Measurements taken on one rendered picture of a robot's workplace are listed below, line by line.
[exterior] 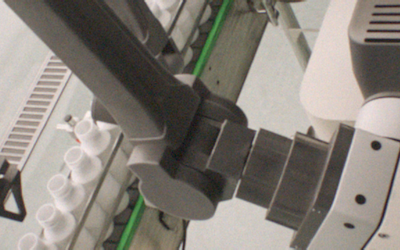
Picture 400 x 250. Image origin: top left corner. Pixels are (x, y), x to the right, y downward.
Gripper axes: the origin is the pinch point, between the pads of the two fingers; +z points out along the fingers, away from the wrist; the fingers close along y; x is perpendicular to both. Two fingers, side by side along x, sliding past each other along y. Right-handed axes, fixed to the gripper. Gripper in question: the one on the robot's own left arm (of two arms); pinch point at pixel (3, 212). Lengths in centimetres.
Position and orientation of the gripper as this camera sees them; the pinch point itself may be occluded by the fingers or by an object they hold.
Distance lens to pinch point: 119.2
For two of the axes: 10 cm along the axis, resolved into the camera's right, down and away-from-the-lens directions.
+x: 3.4, -8.0, 4.9
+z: 3.7, 5.9, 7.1
